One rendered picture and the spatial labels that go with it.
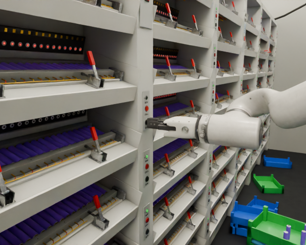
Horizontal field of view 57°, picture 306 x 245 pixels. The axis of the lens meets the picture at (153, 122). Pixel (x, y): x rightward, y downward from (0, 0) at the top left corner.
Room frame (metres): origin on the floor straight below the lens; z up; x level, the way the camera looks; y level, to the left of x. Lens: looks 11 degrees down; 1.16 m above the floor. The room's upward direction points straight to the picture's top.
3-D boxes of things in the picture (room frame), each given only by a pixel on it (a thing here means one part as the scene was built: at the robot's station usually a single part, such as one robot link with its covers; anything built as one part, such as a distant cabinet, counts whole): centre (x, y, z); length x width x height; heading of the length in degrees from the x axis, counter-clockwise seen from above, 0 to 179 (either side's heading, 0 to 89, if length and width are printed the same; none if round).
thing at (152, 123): (0.84, -0.01, 0.99); 0.07 x 0.03 x 0.03; 61
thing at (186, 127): (0.81, -0.10, 0.99); 0.11 x 0.10 x 0.07; 61
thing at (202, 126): (0.78, -0.15, 0.99); 0.09 x 0.03 x 0.08; 151
